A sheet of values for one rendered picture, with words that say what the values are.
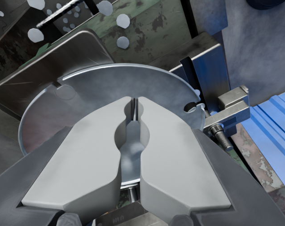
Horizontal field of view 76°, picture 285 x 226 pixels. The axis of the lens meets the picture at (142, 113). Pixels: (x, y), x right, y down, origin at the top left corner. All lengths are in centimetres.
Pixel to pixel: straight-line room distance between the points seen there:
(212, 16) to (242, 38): 96
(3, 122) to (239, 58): 131
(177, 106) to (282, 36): 132
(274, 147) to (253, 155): 102
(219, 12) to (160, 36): 12
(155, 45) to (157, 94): 14
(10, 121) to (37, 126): 21
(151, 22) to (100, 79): 17
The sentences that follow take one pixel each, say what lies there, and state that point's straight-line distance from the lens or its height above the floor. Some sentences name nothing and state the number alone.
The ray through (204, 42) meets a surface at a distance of 37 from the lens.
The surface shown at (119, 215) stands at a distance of 33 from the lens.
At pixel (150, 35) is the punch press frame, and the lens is 36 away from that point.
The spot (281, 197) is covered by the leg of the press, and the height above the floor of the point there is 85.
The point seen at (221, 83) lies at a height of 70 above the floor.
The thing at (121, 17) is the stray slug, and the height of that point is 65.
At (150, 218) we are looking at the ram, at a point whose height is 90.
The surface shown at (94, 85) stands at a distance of 23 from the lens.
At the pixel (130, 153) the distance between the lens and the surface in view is 33.
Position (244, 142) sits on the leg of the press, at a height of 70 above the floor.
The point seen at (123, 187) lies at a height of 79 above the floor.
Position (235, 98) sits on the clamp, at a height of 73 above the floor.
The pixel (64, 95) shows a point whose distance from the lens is 24.
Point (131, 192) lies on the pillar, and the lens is 48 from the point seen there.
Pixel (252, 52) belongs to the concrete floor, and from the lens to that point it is 146.
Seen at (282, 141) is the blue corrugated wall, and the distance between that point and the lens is 164.
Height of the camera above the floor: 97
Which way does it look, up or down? 45 degrees down
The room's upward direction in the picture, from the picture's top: 163 degrees clockwise
